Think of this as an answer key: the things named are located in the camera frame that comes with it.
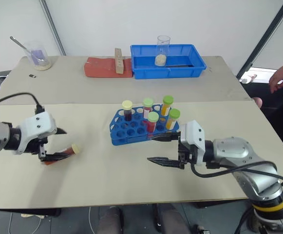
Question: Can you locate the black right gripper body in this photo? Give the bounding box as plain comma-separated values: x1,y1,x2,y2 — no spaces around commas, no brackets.
177,136,193,170

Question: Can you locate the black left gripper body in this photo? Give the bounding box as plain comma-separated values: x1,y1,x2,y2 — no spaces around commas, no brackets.
24,136,50,162

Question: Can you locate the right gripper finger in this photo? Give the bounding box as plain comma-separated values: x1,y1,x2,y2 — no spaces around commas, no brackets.
151,131,182,144
147,156,181,169

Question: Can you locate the red tube with cream cap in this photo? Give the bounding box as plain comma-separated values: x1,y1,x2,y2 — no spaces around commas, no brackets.
44,143,80,167

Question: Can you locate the blue test tube rack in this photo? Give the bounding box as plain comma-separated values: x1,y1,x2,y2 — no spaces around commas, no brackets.
109,104,181,147

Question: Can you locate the bystander bare hand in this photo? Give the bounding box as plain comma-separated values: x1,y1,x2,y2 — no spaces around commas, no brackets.
268,70,283,94

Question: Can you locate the yellow tube green cap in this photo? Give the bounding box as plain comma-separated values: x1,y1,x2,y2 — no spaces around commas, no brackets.
166,108,181,130

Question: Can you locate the red tube green cap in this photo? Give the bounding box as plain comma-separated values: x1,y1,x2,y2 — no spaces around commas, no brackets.
147,111,160,134

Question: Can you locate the orange tube green cap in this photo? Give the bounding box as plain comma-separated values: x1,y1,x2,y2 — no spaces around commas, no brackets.
161,95,174,117

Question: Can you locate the white labelled red tube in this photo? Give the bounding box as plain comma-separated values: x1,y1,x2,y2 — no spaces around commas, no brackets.
142,97,154,120

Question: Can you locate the dark red tube yellow cap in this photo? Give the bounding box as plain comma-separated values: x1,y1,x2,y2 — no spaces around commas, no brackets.
122,100,133,122

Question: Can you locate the dark rounded shape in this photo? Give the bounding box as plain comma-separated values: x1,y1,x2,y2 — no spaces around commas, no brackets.
96,206,124,234
152,203,191,234

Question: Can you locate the wide glass beaker with grains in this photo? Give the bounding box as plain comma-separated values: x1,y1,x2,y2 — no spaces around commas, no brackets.
23,41,53,72

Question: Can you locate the blue plastic bin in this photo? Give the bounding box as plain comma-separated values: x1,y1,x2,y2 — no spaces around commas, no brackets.
130,43,208,80

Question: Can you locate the red flat brick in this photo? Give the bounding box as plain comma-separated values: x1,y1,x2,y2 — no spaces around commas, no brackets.
83,56,133,79

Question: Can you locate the tall glass beaker with grains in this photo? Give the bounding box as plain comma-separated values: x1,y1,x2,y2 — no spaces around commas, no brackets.
154,35,171,67

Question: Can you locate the wooden block with holes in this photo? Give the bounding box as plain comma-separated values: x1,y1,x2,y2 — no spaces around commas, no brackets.
114,47,125,75

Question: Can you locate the metal spoon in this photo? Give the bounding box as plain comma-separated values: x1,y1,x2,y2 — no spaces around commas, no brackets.
9,36,47,62

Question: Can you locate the corrugated metal conduit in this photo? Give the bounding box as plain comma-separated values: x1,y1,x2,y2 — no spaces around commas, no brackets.
38,0,67,57

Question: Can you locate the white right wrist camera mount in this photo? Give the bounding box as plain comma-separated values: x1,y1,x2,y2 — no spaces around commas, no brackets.
179,119,207,167

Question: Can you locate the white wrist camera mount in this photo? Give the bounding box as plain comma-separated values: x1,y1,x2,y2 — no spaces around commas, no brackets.
179,119,207,167
14,112,58,156

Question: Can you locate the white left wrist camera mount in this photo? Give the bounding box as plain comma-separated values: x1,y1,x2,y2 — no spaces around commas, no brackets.
14,112,58,156

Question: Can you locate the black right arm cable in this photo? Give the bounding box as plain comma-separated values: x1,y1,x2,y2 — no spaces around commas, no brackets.
190,160,283,194

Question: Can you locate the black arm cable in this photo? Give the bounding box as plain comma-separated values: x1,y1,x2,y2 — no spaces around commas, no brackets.
0,92,46,114
190,160,283,194

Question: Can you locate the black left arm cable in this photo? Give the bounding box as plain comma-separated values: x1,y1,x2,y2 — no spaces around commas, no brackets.
0,92,46,114

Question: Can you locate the dark metal frame post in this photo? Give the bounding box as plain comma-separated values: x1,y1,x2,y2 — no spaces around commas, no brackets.
237,0,283,78

